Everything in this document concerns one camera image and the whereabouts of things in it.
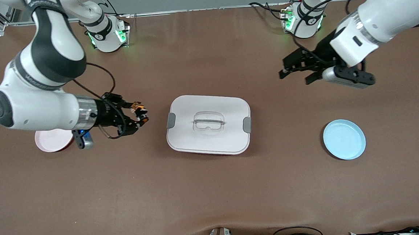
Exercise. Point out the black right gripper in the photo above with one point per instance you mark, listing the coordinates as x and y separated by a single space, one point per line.
104 113

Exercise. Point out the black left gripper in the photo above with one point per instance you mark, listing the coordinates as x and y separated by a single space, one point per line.
322 50

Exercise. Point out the orange push button switch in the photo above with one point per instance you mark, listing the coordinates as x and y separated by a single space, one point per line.
141 112

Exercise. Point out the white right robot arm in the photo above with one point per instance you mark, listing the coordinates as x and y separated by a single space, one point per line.
38 109

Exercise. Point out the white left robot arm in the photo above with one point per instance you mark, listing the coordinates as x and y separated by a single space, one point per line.
388 12

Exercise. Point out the white lidded storage box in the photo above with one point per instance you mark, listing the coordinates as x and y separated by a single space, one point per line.
211 139

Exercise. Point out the light blue round plate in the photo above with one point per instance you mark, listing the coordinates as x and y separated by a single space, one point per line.
343 140

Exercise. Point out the pink round plate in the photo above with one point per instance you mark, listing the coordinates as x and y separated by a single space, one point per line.
52 141

